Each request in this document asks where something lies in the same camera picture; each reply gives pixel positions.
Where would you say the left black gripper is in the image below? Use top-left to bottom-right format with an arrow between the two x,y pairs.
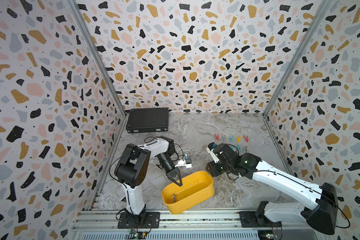
156,155 -> 183,187

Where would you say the yellow plastic storage box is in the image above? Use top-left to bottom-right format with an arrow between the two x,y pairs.
162,171 -> 215,215

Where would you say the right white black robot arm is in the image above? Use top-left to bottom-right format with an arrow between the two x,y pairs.
206,149 -> 339,235

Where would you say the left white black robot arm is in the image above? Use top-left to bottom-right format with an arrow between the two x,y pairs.
114,136 -> 183,226

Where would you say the black flat case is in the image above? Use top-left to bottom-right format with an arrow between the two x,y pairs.
126,108 -> 169,134

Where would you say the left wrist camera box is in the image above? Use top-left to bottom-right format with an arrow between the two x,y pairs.
175,155 -> 192,169

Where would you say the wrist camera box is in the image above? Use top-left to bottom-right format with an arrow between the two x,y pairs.
175,155 -> 192,169
206,142 -> 242,164

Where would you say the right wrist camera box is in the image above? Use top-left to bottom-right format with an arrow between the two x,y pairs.
206,142 -> 242,164

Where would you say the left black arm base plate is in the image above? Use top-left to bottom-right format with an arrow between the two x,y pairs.
118,211 -> 161,229

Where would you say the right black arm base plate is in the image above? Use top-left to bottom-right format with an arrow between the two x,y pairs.
239,211 -> 282,228

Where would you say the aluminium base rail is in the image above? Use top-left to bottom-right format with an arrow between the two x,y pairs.
69,209 -> 328,240

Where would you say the right aluminium corner post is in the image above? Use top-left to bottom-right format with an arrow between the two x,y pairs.
263,0 -> 332,120

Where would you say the aluminium corner post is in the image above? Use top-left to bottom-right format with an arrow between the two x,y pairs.
263,0 -> 332,120
66,0 -> 127,119

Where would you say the left aluminium corner post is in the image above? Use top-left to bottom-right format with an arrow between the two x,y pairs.
66,0 -> 127,119

